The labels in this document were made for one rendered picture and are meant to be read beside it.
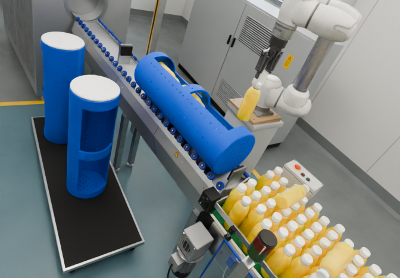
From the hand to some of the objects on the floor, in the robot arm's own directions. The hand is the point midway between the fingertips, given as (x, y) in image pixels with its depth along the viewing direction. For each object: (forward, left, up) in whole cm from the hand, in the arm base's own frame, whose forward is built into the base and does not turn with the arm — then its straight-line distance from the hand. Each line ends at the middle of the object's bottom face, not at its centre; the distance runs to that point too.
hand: (259, 78), depth 127 cm
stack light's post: (+42, +52, -149) cm, 164 cm away
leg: (+8, -93, -147) cm, 174 cm away
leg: (+22, -92, -146) cm, 174 cm away
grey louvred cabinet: (-172, -176, -151) cm, 289 cm away
